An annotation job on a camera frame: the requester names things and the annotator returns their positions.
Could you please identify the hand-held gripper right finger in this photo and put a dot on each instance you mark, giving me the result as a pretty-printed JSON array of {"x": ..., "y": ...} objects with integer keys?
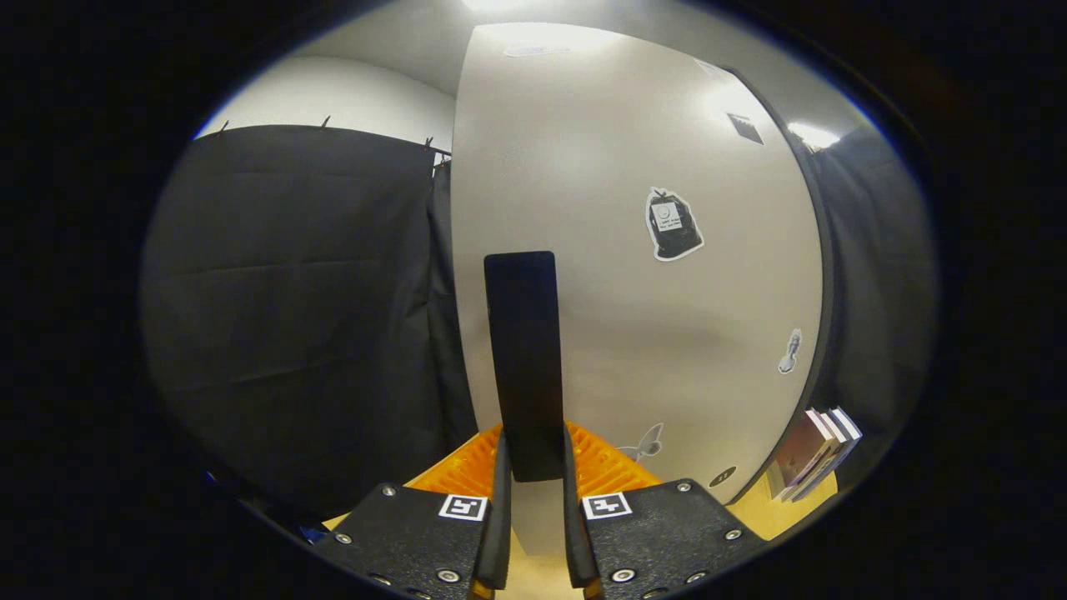
[{"x": 573, "y": 525}]

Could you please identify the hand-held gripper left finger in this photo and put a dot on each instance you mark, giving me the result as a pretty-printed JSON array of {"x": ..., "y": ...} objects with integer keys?
[{"x": 503, "y": 517}]

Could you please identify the grey cabinet door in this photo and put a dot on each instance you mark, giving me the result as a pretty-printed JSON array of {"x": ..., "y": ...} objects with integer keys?
[{"x": 625, "y": 333}]

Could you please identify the brown spine book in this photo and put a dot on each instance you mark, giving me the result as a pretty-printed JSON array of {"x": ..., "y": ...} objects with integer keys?
[{"x": 836, "y": 442}]

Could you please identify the black backdrop cloth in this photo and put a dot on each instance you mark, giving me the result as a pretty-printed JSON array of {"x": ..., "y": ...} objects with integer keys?
[{"x": 292, "y": 292}]

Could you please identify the small ceiling light panel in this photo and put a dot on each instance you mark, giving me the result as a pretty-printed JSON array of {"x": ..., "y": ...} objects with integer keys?
[{"x": 813, "y": 136}]

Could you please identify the large ceiling light panel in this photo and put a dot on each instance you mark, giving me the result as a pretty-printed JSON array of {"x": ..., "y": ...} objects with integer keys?
[{"x": 496, "y": 4}]

